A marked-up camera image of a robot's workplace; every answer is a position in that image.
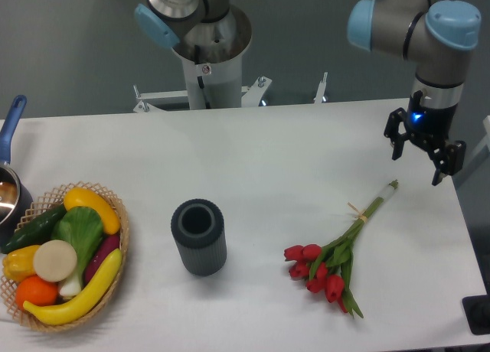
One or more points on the woven wicker basket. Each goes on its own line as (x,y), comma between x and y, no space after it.
(45,202)

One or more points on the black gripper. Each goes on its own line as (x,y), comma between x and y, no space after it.
(428,129)

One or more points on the yellow squash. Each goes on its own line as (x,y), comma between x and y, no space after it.
(76,302)
(83,197)

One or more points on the red tulip bouquet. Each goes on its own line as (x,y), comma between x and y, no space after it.
(328,269)

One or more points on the yellow squash upper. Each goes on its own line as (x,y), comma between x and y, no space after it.
(83,197)

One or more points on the dark grey ribbed vase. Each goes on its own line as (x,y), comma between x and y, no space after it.
(197,227)

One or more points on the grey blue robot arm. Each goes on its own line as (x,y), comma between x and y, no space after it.
(439,36)

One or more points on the white frame at right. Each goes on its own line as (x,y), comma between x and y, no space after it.
(475,159)

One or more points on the yellow bell pepper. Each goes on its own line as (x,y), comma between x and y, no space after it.
(19,264)

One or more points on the yellow squash lower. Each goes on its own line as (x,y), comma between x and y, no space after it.
(76,302)

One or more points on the blue handled saucepan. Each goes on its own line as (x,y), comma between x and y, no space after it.
(15,197)

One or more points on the beige round disc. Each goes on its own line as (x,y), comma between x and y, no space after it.
(55,260)

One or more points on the orange fruit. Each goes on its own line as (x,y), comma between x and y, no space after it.
(36,291)

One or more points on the green bok choy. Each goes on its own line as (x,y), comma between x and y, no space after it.
(82,228)

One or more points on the white metal base frame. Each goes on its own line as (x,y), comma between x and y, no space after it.
(251,96)

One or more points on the green cucumber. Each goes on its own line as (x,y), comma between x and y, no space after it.
(35,232)

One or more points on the black device at edge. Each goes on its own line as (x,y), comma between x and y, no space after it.
(476,310)

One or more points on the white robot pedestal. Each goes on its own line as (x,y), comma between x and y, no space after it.
(211,56)

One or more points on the purple eggplant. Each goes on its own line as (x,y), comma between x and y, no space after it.
(109,244)

